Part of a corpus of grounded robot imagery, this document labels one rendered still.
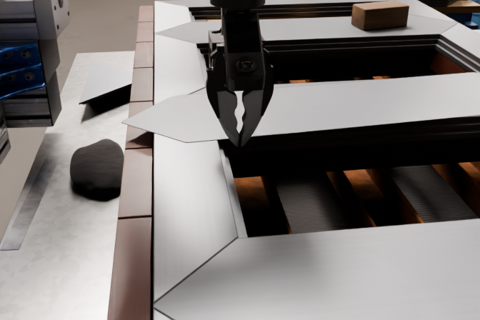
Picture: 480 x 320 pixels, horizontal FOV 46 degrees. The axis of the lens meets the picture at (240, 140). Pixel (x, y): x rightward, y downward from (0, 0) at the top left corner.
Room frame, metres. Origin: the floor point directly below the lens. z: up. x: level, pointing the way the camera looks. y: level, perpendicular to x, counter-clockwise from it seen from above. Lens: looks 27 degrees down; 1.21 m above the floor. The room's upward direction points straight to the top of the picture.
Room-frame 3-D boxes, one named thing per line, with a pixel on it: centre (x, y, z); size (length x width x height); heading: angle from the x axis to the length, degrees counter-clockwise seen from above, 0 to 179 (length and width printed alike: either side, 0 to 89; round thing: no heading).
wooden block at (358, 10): (1.34, -0.33, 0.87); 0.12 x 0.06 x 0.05; 109
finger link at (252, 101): (0.73, -0.01, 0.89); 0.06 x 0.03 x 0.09; 8
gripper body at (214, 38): (0.73, 0.00, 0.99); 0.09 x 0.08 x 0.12; 8
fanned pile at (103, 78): (1.36, 0.32, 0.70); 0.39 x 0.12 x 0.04; 8
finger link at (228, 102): (0.73, 0.02, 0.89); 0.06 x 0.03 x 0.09; 8
